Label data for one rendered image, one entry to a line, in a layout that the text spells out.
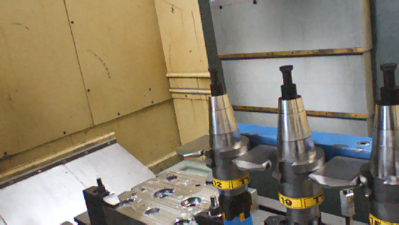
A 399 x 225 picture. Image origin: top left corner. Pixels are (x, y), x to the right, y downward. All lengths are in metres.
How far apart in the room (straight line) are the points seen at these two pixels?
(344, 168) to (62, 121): 1.54
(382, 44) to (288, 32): 0.24
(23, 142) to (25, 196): 0.22
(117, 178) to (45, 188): 0.29
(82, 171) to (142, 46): 0.67
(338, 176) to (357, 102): 0.67
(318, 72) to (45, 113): 1.15
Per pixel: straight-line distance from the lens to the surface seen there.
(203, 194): 0.98
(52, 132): 1.87
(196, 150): 0.58
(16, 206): 1.74
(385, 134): 0.41
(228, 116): 0.53
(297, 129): 0.46
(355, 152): 0.50
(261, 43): 1.21
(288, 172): 0.48
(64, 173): 1.85
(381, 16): 1.08
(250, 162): 0.51
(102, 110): 1.97
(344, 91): 1.11
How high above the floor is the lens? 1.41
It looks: 14 degrees down
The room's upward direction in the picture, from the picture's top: 10 degrees counter-clockwise
